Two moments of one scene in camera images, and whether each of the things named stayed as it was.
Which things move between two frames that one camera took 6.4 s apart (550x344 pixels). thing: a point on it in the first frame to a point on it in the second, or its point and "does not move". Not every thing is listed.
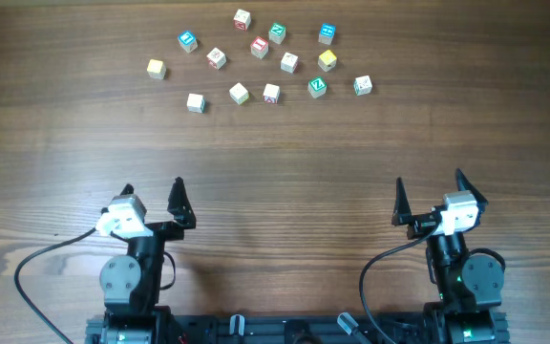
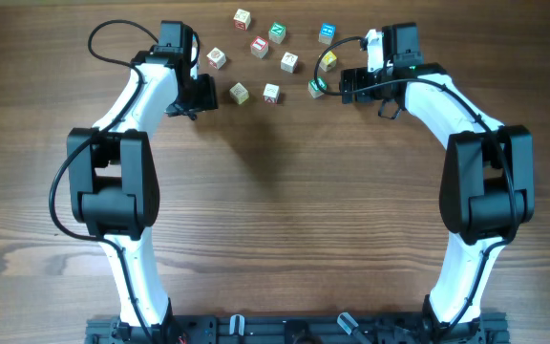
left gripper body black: (167, 231) to (201, 96)
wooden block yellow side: (239, 94) does not move
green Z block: (317, 86) does not move
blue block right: (327, 33) does not move
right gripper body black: (421, 225) to (361, 76)
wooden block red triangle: (271, 93) does not move
